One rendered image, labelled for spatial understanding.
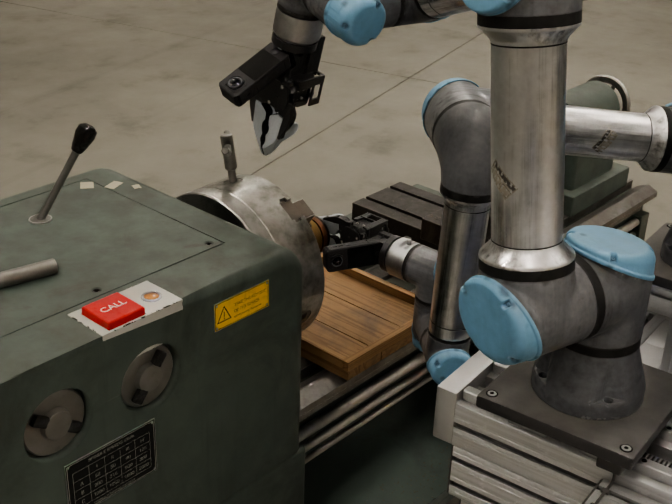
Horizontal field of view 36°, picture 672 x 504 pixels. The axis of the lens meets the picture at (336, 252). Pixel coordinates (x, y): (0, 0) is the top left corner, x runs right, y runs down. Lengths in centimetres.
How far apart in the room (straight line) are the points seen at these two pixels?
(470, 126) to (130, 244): 56
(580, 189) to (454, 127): 111
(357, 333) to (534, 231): 90
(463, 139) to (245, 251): 39
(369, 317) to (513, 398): 75
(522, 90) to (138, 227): 71
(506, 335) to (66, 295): 60
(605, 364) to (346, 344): 76
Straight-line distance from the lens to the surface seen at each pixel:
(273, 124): 167
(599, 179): 282
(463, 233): 170
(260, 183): 184
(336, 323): 210
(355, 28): 147
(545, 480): 150
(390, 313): 215
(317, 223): 199
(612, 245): 135
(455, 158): 166
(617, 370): 140
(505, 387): 145
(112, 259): 155
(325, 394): 195
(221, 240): 159
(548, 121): 120
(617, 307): 134
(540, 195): 122
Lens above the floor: 196
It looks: 27 degrees down
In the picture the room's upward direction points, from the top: 2 degrees clockwise
